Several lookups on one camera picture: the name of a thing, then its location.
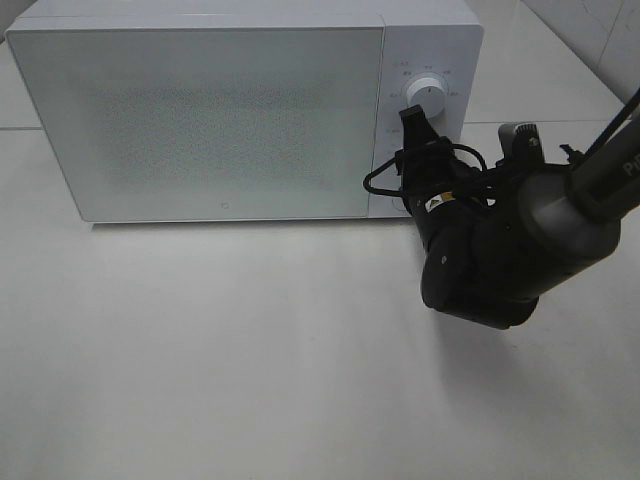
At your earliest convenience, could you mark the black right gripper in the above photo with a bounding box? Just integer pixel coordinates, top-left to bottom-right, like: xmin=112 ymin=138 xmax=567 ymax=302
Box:
xmin=394 ymin=105 xmax=486 ymax=251

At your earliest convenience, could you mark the round door release button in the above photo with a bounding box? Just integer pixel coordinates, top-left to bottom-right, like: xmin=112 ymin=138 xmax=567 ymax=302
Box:
xmin=392 ymin=197 xmax=409 ymax=215

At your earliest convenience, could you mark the white microwave door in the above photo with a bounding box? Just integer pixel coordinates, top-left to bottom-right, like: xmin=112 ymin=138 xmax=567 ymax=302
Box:
xmin=9 ymin=28 xmax=382 ymax=223

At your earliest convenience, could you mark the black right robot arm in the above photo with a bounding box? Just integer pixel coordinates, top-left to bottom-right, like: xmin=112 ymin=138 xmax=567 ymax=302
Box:
xmin=393 ymin=107 xmax=639 ymax=329

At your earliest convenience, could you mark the white upper power knob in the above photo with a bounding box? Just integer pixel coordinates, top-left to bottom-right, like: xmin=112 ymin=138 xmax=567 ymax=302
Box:
xmin=404 ymin=72 xmax=448 ymax=119

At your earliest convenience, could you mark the white microwave oven body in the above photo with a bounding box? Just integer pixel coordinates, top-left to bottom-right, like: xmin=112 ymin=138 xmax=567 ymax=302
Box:
xmin=5 ymin=1 xmax=484 ymax=222

